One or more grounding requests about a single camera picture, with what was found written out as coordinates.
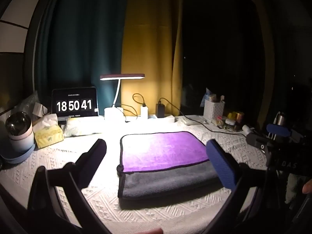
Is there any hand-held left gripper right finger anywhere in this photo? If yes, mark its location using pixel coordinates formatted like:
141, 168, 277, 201
206, 139, 282, 234

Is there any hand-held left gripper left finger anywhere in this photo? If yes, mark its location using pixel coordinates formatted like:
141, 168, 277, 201
27, 138, 112, 234

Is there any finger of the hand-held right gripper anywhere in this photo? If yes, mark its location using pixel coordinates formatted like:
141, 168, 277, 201
266, 123, 292, 140

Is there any grey towel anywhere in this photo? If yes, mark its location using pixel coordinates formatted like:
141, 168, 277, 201
117, 160, 223, 200

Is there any purple towel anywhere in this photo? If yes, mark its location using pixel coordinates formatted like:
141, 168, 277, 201
117, 131, 210, 173

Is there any person's right hand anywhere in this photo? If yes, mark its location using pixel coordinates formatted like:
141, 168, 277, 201
302, 178, 312, 195

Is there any person's left hand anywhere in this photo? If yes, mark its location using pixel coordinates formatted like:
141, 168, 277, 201
136, 228, 163, 234

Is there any metal cup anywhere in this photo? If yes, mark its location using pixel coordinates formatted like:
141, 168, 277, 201
273, 112, 287, 126

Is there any white fluffy cloth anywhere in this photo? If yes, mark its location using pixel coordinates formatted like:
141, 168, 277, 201
285, 173, 304, 205

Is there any white plastic packet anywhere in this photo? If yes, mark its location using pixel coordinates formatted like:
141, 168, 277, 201
64, 117, 104, 137

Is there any white patterned tablecloth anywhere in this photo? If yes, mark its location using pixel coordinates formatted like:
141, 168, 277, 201
0, 114, 277, 234

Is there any tablet clock display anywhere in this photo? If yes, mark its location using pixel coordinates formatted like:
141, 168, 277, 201
51, 86, 99, 122

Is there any yellow tissue box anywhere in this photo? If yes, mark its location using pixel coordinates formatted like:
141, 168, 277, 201
33, 114, 64, 149

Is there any white woven storage basket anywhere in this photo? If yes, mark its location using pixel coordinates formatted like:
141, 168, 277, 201
203, 99, 225, 123

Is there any white desk lamp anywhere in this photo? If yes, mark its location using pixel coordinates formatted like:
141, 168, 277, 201
100, 73, 146, 121

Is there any blue packet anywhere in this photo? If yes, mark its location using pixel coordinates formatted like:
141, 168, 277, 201
200, 88, 215, 107

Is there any small white box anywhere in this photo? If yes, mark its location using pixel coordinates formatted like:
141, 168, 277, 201
32, 102, 48, 116

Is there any white power strip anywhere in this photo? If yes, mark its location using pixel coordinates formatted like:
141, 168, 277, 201
148, 114, 176, 123

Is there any blue round tray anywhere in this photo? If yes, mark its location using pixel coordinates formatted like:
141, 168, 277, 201
0, 145, 36, 164

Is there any round pink-white humidifier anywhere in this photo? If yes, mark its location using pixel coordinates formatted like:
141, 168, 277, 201
5, 112, 34, 154

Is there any clear plastic bag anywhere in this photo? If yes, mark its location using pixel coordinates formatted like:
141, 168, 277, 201
14, 91, 40, 118

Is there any teal curtain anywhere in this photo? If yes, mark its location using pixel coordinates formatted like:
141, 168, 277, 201
34, 0, 129, 117

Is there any yellow curtain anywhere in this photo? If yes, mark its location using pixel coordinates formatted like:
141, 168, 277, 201
116, 0, 184, 117

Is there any black adapter cable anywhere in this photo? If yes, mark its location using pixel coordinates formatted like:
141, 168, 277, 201
158, 98, 247, 138

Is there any black charger cable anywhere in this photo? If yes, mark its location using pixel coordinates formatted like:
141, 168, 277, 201
121, 93, 147, 123

